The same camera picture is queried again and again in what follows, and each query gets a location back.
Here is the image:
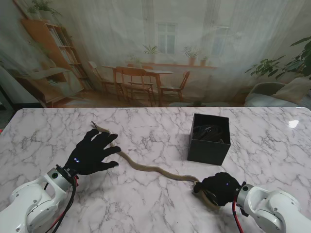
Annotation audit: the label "beige braided belt silver buckle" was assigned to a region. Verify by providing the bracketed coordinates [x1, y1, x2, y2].
[91, 120, 222, 210]

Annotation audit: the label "black woven belt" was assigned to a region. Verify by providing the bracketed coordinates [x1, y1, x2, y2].
[193, 122, 230, 144]

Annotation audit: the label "printed room scene backdrop curtain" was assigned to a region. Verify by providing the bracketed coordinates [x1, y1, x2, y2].
[0, 0, 311, 109]

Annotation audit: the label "red black arm cables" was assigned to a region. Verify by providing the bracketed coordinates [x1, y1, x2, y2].
[231, 195, 244, 233]
[36, 175, 81, 233]

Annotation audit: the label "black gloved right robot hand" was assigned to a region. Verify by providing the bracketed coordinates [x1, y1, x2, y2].
[193, 171, 246, 207]

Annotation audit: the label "black square storage box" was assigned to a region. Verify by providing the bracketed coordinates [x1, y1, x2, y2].
[187, 113, 231, 166]

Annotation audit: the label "red black right arm cables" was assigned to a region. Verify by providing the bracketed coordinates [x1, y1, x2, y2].
[231, 195, 244, 233]

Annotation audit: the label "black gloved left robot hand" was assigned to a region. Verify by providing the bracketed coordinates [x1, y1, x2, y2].
[63, 128, 121, 176]

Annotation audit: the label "red black left arm cables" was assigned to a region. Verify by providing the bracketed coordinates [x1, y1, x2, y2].
[36, 175, 81, 233]

